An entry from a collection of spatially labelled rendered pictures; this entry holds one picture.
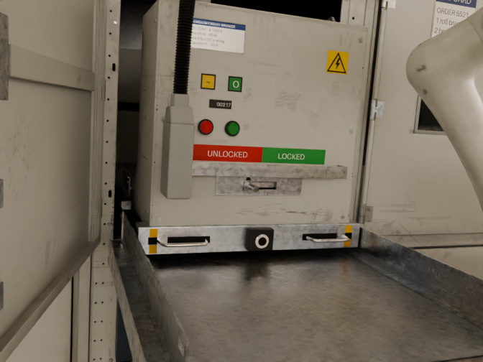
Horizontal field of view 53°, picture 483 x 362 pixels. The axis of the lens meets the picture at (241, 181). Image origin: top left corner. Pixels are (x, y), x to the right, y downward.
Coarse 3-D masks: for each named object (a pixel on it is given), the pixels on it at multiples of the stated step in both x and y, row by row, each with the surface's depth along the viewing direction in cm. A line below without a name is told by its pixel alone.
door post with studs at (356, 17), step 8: (344, 0) 129; (352, 0) 129; (360, 0) 130; (344, 8) 129; (352, 8) 130; (360, 8) 130; (344, 16) 130; (352, 16) 130; (360, 16) 131; (360, 24) 131
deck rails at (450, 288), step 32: (128, 224) 108; (128, 256) 104; (352, 256) 116; (384, 256) 110; (416, 256) 100; (160, 288) 70; (416, 288) 96; (448, 288) 91; (480, 288) 84; (160, 320) 70; (480, 320) 82; (192, 352) 65
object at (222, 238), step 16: (144, 224) 103; (256, 224) 110; (272, 224) 111; (288, 224) 112; (304, 224) 113; (320, 224) 114; (336, 224) 116; (352, 224) 117; (144, 240) 100; (176, 240) 103; (192, 240) 104; (208, 240) 105; (224, 240) 107; (240, 240) 108; (288, 240) 112; (304, 240) 114; (352, 240) 118
